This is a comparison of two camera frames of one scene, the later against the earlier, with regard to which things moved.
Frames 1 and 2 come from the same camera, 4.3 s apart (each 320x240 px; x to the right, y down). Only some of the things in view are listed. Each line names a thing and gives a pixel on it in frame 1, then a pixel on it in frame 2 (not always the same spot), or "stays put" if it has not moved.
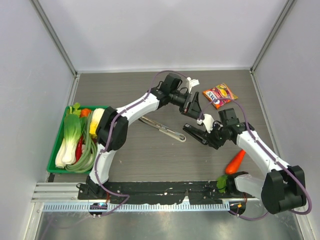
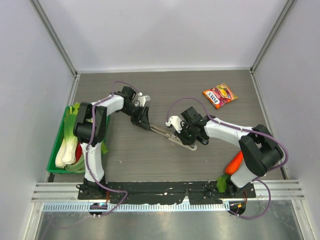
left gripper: (194, 110) to (145, 121)
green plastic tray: (51, 166) stays put
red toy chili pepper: (79, 150) stays put
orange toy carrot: (233, 165) stays put
